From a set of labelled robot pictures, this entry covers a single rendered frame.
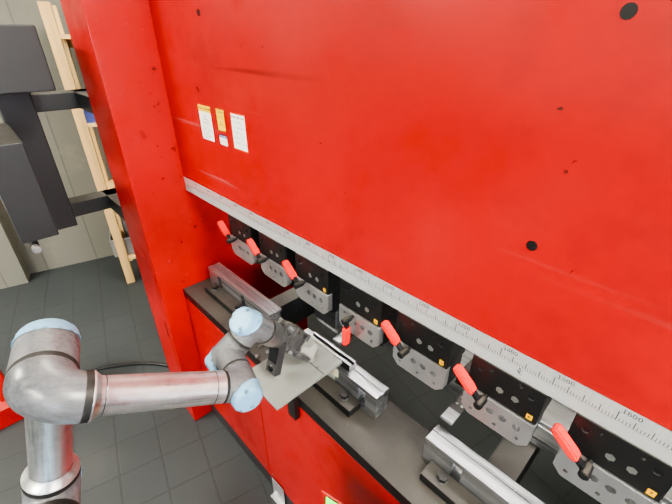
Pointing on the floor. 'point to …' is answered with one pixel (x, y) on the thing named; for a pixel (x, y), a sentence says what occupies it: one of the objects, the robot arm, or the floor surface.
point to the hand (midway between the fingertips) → (305, 356)
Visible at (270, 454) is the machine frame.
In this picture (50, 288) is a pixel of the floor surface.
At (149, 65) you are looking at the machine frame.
